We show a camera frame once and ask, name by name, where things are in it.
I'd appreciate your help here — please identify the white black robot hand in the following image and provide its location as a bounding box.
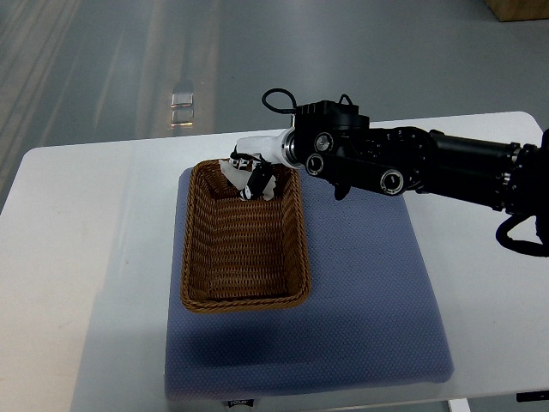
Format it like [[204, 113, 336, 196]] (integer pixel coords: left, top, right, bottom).
[[229, 128, 299, 201]]

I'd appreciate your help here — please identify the white bear figurine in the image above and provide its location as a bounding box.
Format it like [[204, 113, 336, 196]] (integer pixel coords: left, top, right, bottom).
[[219, 160, 276, 201]]

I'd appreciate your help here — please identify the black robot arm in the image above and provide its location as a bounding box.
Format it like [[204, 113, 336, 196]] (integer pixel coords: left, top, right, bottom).
[[269, 94, 548, 258]]

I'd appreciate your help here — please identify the brown wicker basket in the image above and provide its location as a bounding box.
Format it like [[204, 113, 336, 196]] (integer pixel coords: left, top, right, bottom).
[[180, 160, 311, 314]]

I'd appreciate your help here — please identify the blue-grey cushion mat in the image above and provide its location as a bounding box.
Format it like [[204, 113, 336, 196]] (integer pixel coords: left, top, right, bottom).
[[165, 167, 454, 401]]

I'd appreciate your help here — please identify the wooden box corner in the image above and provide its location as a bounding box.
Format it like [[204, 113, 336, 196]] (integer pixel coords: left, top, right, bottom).
[[484, 0, 548, 22]]

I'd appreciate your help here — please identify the white table leg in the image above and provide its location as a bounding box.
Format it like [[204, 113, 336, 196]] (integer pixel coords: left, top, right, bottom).
[[447, 398, 471, 412]]

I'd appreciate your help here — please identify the black control box under table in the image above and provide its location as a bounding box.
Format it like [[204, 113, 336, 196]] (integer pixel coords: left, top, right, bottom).
[[516, 390, 549, 403]]

